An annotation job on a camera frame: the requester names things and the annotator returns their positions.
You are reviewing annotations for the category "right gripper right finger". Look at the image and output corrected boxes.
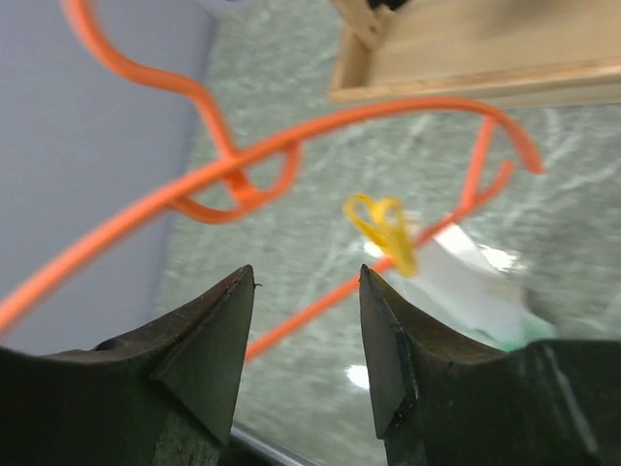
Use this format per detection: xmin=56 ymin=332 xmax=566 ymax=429
xmin=359 ymin=267 xmax=620 ymax=466

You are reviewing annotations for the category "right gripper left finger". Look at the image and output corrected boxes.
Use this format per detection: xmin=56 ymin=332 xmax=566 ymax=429
xmin=1 ymin=266 xmax=255 ymax=465

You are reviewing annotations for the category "white underwear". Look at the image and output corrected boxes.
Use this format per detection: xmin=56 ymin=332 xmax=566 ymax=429
xmin=381 ymin=223 xmax=527 ymax=351

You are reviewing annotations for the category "yellow clothespin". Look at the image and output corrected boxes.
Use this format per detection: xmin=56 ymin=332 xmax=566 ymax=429
xmin=343 ymin=194 xmax=419 ymax=278

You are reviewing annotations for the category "orange clothes hanger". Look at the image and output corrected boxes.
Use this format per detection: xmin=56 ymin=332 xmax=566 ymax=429
xmin=1 ymin=1 xmax=544 ymax=334

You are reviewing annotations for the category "green plastic bin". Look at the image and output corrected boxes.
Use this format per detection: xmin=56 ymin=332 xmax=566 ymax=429
xmin=496 ymin=314 xmax=558 ymax=352

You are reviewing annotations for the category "wooden clothes rack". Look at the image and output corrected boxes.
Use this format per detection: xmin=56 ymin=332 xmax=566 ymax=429
xmin=329 ymin=0 xmax=620 ymax=109

